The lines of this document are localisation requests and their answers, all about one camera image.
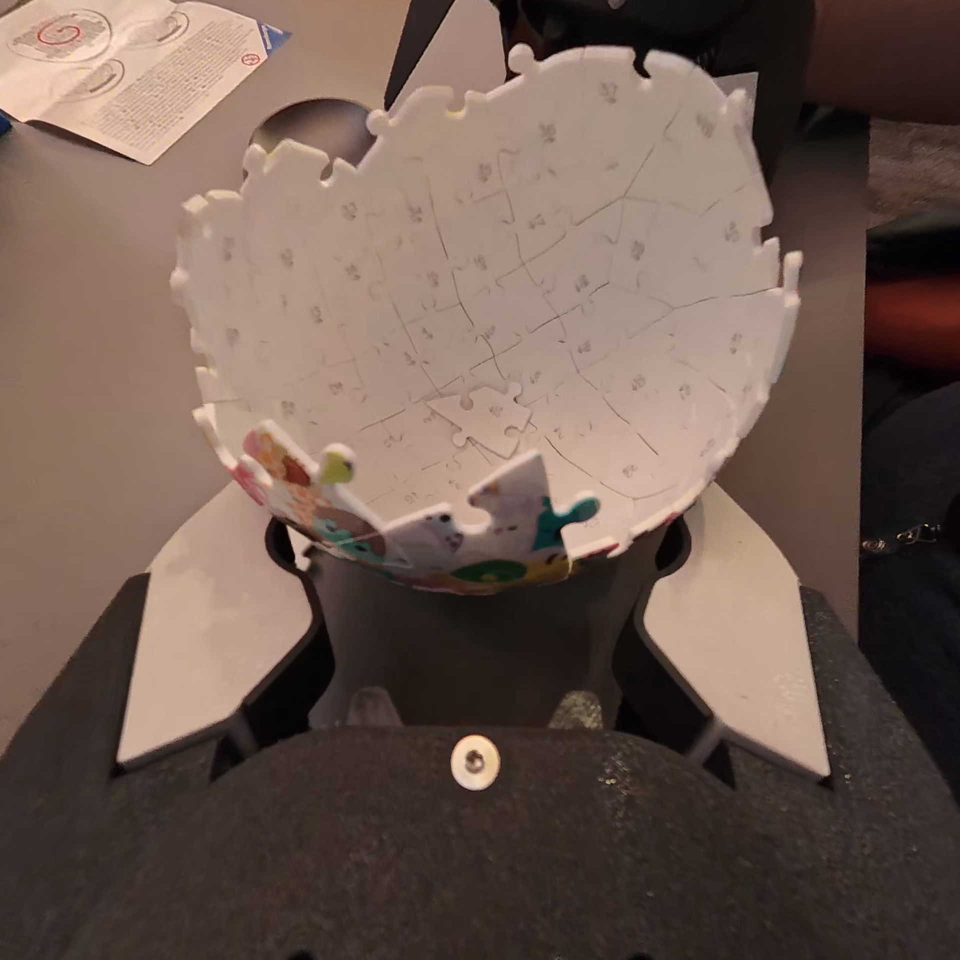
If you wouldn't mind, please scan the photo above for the colourful puzzle ball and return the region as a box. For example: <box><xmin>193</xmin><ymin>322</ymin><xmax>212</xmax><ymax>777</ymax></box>
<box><xmin>168</xmin><ymin>43</ymin><xmax>804</xmax><ymax>595</ymax></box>

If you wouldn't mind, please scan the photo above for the orange cloth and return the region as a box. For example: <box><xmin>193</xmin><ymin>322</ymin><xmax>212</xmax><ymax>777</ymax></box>
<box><xmin>870</xmin><ymin>288</ymin><xmax>960</xmax><ymax>370</ymax></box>

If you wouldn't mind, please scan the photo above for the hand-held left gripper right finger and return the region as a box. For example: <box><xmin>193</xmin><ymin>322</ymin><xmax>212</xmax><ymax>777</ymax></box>
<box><xmin>611</xmin><ymin>483</ymin><xmax>832</xmax><ymax>785</ymax></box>

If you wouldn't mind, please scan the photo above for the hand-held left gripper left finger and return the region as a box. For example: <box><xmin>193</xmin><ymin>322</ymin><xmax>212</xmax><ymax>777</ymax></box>
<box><xmin>116</xmin><ymin>483</ymin><xmax>336</xmax><ymax>774</ymax></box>

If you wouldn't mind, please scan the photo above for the black cloth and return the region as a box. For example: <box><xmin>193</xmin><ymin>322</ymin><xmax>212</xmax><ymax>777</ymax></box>
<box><xmin>866</xmin><ymin>217</ymin><xmax>960</xmax><ymax>294</ymax></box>

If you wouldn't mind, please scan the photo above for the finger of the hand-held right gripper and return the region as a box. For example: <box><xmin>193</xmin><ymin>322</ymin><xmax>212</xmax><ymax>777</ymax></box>
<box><xmin>384</xmin><ymin>0</ymin><xmax>519</xmax><ymax>110</ymax></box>
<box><xmin>723</xmin><ymin>67</ymin><xmax>815</xmax><ymax>189</ymax></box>

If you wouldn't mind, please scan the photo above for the single white puzzle piece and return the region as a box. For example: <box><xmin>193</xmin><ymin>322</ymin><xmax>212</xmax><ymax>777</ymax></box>
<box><xmin>426</xmin><ymin>382</ymin><xmax>535</xmax><ymax>460</ymax></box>

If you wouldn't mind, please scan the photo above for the white instruction leaflet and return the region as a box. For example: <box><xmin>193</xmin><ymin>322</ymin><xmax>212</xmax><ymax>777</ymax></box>
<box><xmin>0</xmin><ymin>0</ymin><xmax>292</xmax><ymax>166</ymax></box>

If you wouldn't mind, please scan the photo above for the black round ball stand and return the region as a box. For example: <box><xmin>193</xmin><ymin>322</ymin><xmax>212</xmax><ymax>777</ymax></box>
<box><xmin>243</xmin><ymin>96</ymin><xmax>391</xmax><ymax>162</ymax></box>

